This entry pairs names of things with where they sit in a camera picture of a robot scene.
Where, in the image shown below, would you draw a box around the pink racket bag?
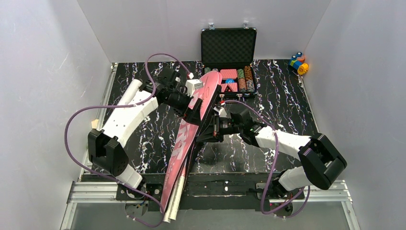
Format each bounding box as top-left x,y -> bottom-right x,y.
161,71 -> 222,211

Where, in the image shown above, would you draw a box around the white shuttlecock tube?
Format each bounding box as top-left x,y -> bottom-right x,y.
117,79 -> 142,105

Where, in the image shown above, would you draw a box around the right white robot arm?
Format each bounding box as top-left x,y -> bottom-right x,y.
196,109 -> 348,195

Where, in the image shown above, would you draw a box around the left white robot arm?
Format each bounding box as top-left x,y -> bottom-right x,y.
88,69 -> 203,189

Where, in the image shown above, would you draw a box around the black poker chip case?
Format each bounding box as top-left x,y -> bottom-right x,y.
201,27 -> 258,98

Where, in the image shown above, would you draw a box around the colourful toy blocks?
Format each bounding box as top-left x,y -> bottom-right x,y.
288,52 -> 309,75

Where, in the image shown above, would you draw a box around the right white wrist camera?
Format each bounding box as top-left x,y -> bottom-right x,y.
213,101 -> 227,117

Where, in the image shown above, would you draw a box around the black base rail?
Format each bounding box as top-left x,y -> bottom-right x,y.
68,171 -> 353,213

